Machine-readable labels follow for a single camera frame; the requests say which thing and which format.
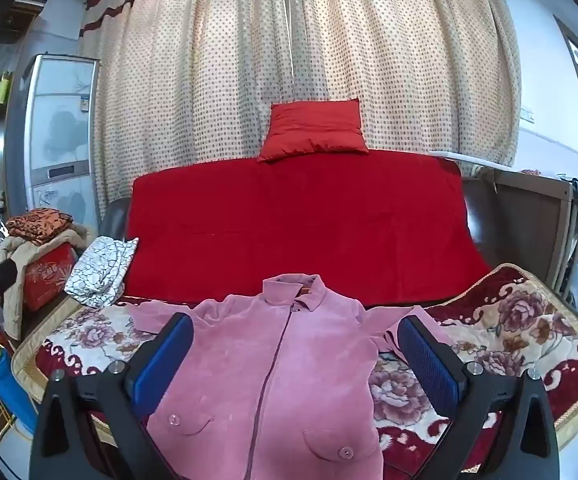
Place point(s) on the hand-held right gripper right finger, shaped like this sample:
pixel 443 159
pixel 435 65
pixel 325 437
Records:
pixel 431 365

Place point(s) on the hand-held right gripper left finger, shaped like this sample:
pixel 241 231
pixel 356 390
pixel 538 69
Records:
pixel 164 360

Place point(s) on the pink jacket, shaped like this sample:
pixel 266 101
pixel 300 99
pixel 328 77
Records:
pixel 279 385

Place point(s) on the beige coat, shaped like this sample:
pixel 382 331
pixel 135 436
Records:
pixel 11 305

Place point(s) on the blue bottle with yellow cap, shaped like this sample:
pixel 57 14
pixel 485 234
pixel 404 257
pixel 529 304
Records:
pixel 4 390

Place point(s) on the red cardboard box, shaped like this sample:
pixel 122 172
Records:
pixel 49 275

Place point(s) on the floral blanket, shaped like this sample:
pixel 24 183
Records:
pixel 509 320

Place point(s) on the black and white patterned cloth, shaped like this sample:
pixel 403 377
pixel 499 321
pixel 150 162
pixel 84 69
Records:
pixel 101 270

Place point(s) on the orange patterned cloth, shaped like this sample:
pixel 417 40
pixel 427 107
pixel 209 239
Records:
pixel 39 225

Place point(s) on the wooden crib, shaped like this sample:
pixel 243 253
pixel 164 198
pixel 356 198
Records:
pixel 529 210

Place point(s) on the red sofa cover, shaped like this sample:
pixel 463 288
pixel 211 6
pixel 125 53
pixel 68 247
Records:
pixel 294 225

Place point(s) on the white board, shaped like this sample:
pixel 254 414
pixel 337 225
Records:
pixel 469 158

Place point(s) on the red pillow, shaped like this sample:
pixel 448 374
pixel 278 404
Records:
pixel 314 127

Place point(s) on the wooden shelf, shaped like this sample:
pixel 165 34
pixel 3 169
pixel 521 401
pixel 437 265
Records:
pixel 14 15

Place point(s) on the wall socket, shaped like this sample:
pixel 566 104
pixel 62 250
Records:
pixel 527 113

